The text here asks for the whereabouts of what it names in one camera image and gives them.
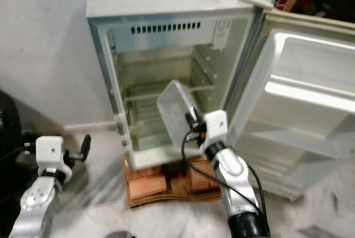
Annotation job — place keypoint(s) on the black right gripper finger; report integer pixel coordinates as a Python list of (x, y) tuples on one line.
[(191, 119)]

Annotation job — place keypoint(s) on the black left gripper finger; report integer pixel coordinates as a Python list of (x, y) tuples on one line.
[(85, 145)]

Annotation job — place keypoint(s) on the clear plastic container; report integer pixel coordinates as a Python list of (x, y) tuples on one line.
[(175, 110)]

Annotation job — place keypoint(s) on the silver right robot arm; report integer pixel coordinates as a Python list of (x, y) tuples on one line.
[(236, 185)]

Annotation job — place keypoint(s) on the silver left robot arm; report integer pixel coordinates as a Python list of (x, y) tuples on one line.
[(39, 202)]

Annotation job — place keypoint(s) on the glass fridge shelf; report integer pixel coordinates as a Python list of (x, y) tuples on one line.
[(144, 91)]

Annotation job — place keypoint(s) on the white fridge door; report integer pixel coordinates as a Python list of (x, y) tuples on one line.
[(310, 110)]

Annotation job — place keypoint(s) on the beige fridge hinge cover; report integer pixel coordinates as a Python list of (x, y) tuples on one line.
[(255, 0)]

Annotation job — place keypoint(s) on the black bulky bag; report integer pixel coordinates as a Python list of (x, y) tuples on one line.
[(8, 138)]

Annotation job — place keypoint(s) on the red brick stack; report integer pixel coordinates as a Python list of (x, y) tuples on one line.
[(144, 186)]

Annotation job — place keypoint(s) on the grey robot knee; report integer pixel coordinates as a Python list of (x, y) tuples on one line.
[(116, 235)]

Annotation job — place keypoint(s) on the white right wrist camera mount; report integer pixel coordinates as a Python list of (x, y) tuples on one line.
[(216, 124)]

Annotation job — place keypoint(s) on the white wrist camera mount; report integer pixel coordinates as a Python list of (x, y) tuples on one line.
[(50, 152), (216, 124)]

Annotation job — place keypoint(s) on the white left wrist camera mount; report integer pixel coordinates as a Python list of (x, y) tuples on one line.
[(50, 152)]

